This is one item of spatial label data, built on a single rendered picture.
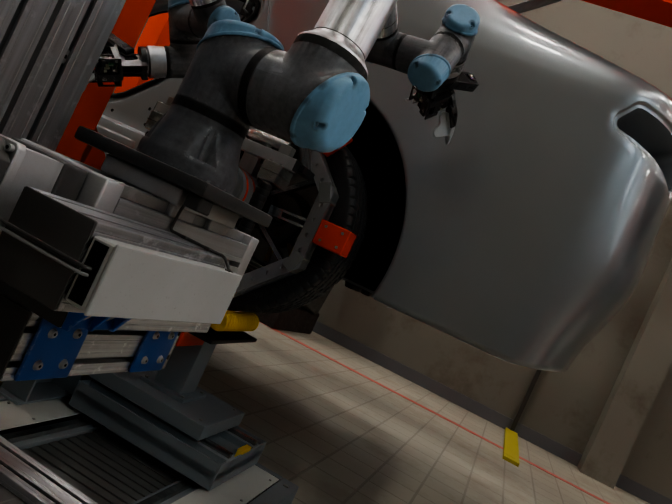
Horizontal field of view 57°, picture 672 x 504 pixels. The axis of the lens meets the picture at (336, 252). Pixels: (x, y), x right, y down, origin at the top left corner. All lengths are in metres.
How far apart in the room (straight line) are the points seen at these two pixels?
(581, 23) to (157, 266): 6.81
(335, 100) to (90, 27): 0.34
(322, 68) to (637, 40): 6.48
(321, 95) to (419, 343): 5.76
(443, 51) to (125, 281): 0.88
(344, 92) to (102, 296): 0.42
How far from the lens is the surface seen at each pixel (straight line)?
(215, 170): 0.88
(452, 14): 1.36
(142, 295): 0.64
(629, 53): 7.16
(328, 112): 0.82
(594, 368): 6.48
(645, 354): 6.26
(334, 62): 0.86
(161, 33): 5.17
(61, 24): 0.89
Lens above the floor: 0.80
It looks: 1 degrees up
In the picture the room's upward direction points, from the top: 25 degrees clockwise
